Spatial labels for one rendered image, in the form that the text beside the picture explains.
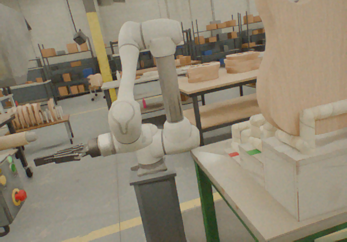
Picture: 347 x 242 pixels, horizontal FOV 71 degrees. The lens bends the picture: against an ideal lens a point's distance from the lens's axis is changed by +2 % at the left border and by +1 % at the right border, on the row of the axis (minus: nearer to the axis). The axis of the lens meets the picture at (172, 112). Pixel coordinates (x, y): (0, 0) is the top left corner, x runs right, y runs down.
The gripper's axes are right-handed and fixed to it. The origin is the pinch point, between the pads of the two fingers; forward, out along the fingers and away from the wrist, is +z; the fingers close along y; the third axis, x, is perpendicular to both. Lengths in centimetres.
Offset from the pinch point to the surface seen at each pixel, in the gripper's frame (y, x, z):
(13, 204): -7.9, -10.3, 11.1
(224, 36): 942, 26, -534
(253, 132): -25, 1, -73
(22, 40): -36, 39, -16
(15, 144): -33.1, 17.5, -6.5
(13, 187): -4.0, -5.9, 11.1
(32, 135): -32.6, 18.4, -10.4
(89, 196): 152, -107, 22
